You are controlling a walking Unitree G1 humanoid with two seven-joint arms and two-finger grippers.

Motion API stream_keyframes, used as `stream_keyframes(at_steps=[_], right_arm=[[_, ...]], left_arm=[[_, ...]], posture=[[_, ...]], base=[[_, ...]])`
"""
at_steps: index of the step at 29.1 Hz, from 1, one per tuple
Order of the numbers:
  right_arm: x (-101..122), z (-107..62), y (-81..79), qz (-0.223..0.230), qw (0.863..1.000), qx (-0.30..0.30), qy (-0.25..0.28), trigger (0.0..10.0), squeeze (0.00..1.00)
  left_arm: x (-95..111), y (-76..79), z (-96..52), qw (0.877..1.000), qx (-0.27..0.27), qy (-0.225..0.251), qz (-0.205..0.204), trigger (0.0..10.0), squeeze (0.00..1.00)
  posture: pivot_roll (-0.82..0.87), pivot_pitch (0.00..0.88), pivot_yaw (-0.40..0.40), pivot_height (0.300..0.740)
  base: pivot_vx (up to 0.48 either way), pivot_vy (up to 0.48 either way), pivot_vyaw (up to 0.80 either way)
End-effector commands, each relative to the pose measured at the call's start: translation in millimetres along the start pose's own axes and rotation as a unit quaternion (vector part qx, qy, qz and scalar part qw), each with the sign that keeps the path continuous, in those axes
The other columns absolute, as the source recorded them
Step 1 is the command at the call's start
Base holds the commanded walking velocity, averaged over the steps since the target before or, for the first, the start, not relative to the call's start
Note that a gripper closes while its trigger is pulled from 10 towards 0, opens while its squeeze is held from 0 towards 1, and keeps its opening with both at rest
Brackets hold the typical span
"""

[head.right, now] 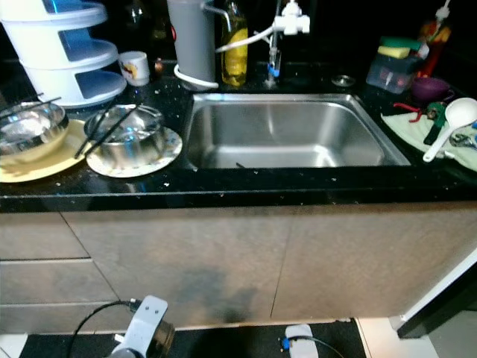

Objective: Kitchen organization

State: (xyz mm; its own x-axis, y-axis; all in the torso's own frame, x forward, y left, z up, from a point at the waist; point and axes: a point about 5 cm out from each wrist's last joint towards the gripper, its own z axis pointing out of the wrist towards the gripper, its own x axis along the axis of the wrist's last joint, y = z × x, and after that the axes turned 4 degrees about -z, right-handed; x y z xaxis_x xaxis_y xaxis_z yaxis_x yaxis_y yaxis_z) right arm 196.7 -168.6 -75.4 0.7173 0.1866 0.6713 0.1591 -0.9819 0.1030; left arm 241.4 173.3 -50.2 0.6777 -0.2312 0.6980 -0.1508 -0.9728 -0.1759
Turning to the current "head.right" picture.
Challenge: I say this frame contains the pale green dish cloth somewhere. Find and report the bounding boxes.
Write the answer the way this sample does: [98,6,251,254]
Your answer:
[380,110,477,161]

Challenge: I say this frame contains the grey water filter canister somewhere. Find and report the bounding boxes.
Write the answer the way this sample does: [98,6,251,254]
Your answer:
[166,0,236,89]

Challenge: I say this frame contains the pale yellow plate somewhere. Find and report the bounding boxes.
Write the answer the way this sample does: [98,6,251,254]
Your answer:
[0,118,94,183]

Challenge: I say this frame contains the yellow liquid bottle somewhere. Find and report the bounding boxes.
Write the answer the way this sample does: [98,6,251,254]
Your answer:
[220,0,249,88]

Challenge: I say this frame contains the clear plastic container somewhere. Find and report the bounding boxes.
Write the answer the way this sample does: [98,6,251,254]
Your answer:
[367,54,414,95]

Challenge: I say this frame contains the chrome faucet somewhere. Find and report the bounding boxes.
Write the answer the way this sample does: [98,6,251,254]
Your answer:
[265,0,285,81]

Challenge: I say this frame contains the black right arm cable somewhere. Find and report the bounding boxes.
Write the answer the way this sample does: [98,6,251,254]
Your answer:
[279,336,347,358]

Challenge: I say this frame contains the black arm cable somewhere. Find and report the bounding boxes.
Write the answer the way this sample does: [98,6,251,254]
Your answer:
[279,336,347,358]
[73,298,142,358]

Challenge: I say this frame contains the grey stone-look drawer front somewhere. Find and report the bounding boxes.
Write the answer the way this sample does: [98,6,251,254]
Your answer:
[0,258,116,305]
[0,301,131,335]
[0,213,90,260]

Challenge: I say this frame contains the black floor mat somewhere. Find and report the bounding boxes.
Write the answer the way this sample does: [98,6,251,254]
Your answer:
[19,319,362,358]

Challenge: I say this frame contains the deep steel pot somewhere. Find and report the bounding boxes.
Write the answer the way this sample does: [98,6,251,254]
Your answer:
[83,104,168,169]

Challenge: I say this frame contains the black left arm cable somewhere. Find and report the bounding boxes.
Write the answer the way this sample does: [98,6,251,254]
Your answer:
[73,298,142,358]

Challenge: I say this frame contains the white faucet diverter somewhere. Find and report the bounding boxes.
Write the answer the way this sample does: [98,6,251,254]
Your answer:
[274,0,312,36]

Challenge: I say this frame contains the white printed mug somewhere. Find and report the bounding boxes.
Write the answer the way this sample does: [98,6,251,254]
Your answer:
[118,51,151,87]

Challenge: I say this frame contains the wide steel bowl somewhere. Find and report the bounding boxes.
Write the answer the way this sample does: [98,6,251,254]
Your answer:
[0,101,69,159]

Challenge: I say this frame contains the grey stone-look cabinet door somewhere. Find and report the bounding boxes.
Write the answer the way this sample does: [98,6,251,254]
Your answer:
[271,203,477,321]
[60,209,293,325]

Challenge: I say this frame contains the purple cup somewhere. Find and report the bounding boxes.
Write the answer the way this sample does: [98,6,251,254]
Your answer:
[410,76,455,104]

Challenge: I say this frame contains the green black handled tool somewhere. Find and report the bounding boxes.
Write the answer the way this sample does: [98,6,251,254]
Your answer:
[423,101,448,146]

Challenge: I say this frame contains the black counter end panel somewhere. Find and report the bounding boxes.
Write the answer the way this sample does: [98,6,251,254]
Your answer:
[397,280,477,340]

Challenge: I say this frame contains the yellow green sponge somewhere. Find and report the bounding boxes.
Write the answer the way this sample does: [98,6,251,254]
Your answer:
[377,36,423,60]

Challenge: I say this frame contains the white plastic ladle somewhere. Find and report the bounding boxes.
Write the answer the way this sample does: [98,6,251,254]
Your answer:
[423,97,477,163]

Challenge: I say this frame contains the stainless steel sink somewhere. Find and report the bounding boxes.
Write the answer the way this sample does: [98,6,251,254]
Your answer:
[183,92,412,171]

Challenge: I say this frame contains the orange pump soap bottle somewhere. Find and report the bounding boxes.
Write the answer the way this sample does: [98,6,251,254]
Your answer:
[417,0,455,79]

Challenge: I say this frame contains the floral rim plate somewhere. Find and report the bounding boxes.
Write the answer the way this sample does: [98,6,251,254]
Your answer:
[86,127,184,178]

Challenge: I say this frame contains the red handled tool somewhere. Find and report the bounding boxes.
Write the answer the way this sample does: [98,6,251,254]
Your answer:
[391,102,426,124]

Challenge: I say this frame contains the white tiered plastic rack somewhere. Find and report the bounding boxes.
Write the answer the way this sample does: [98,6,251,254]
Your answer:
[0,0,127,109]

